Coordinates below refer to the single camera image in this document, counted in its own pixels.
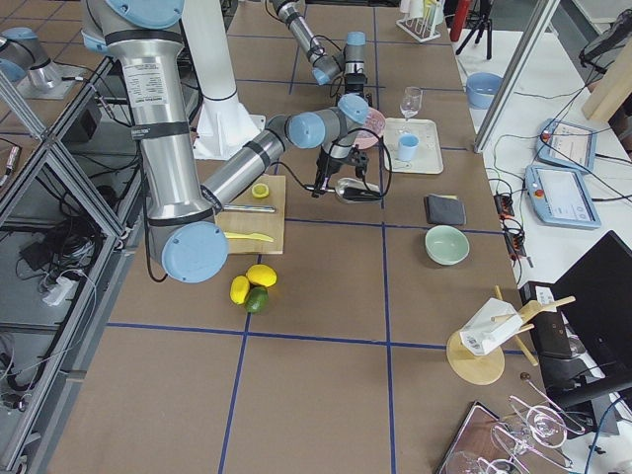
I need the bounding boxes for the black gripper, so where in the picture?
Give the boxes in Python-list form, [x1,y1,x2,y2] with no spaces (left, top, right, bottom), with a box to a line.
[311,143,368,198]
[344,72,369,102]

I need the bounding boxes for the metal ice scoop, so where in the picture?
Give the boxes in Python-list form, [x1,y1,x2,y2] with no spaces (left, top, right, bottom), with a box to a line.
[306,178,382,203]

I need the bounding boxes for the pink bowl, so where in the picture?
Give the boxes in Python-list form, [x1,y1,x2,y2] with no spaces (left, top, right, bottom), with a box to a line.
[355,108,386,150]

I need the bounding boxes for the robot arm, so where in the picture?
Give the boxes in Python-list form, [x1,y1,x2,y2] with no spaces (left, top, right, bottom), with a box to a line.
[82,1,369,283]
[271,0,372,106]

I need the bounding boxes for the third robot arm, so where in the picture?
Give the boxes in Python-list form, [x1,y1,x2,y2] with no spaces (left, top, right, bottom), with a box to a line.
[1,27,72,100]

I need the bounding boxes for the light blue cup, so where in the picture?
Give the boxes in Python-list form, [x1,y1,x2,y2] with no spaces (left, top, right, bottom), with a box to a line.
[397,133,419,162]

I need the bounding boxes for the clear wine glass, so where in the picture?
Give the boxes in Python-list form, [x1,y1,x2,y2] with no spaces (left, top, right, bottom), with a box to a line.
[399,86,423,133]

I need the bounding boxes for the wooden cutting board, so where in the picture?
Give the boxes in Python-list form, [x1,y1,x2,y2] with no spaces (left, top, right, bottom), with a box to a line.
[215,175,286,255]

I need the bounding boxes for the lemon half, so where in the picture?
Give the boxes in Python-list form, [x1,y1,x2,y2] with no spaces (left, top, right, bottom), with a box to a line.
[251,183,271,199]

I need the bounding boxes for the cream bear tray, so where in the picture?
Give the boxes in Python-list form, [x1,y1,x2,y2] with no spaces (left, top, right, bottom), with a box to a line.
[383,118,443,175]

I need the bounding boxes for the yellow plastic knife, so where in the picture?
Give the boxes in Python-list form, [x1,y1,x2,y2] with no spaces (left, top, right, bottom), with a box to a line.
[224,231,275,243]

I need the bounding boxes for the metal cylinder rod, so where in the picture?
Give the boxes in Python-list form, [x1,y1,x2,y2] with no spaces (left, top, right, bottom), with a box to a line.
[223,204,277,213]

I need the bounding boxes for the blue basin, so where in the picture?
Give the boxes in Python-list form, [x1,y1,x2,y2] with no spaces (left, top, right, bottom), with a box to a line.
[465,72,503,110]

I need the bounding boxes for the yellow lemon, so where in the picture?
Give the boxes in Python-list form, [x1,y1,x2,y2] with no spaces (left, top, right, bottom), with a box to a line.
[229,276,251,305]
[246,264,277,287]

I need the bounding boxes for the grey folded cloth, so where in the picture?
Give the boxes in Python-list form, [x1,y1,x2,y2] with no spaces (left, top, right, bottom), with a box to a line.
[424,194,466,225]

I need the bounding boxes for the red fire extinguisher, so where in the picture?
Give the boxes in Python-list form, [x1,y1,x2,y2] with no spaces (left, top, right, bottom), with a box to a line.
[449,0,471,42]

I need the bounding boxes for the black tripod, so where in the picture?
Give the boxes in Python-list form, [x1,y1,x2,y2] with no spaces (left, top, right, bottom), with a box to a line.
[455,0,494,60]

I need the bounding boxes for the green bowl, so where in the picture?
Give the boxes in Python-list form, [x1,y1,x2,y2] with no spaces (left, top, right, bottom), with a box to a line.
[425,225,470,266]

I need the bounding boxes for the green avocado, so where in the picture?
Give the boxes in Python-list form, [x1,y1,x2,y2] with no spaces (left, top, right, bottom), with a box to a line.
[244,286,269,314]

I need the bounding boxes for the teach pendant far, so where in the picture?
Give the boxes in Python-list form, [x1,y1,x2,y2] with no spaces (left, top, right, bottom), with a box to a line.
[535,118,596,173]

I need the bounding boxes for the teach pendant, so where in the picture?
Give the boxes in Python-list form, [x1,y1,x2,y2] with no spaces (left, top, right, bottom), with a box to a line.
[524,165,601,229]
[535,118,596,173]

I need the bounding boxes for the white carton box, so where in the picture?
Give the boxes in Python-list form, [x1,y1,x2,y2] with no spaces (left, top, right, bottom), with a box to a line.
[459,298,522,356]

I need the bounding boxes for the teach pendant near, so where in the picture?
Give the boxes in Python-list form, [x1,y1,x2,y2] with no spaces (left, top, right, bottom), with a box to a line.
[524,165,601,229]

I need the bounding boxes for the wooden stand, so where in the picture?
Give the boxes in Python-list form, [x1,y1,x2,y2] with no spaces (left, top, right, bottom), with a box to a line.
[446,285,576,385]

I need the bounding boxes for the black monitor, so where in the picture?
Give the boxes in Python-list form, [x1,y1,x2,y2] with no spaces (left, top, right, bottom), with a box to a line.
[532,230,631,408]

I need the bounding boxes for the wine glasses rack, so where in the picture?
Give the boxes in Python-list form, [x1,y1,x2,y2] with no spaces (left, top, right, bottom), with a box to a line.
[434,390,586,473]

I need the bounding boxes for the white wire cup rack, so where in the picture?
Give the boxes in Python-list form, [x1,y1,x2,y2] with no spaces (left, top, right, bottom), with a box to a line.
[396,0,444,43]

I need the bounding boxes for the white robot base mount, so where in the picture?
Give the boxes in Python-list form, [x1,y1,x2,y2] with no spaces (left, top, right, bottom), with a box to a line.
[182,0,266,160]

